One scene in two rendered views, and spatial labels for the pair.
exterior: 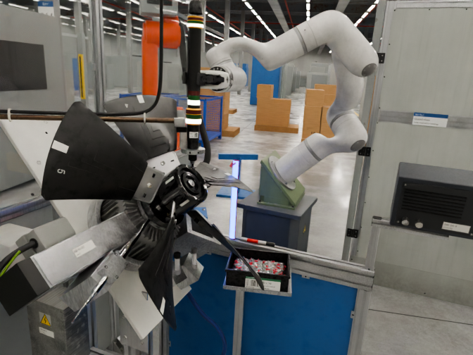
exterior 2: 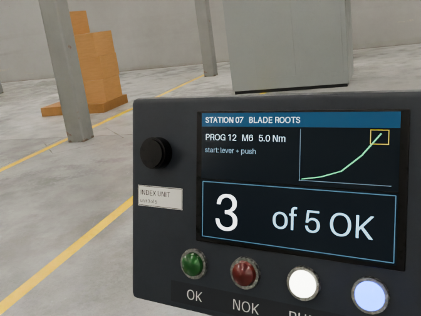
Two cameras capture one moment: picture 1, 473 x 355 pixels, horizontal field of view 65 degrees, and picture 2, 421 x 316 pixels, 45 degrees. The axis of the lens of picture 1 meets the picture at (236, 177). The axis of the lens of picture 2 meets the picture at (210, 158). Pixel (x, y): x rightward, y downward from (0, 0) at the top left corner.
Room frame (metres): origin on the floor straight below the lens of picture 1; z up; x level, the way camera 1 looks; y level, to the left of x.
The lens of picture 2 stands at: (1.57, -0.63, 1.32)
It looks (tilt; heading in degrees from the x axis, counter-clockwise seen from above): 16 degrees down; 192
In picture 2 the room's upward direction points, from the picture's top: 8 degrees counter-clockwise
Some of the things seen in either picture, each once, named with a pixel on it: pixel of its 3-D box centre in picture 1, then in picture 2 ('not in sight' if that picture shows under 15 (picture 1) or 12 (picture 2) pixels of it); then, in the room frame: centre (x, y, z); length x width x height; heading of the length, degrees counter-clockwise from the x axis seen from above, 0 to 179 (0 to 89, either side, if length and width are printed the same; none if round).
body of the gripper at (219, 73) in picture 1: (210, 78); not in sight; (1.16, 0.09, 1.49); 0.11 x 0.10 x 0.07; 159
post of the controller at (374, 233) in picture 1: (373, 243); not in sight; (1.20, -0.49, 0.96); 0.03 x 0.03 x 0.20; 69
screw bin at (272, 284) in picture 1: (258, 269); not in sight; (1.18, -0.10, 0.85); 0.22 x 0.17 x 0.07; 83
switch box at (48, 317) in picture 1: (58, 326); not in sight; (0.97, 0.53, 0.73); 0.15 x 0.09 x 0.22; 69
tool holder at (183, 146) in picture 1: (189, 135); not in sight; (1.06, 0.14, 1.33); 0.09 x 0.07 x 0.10; 104
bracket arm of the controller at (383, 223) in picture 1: (408, 227); not in sight; (1.17, -0.59, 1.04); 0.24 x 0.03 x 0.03; 69
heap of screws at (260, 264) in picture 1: (259, 272); not in sight; (1.18, -0.10, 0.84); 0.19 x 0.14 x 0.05; 83
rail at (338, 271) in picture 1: (255, 252); not in sight; (1.36, -0.09, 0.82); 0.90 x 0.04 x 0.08; 69
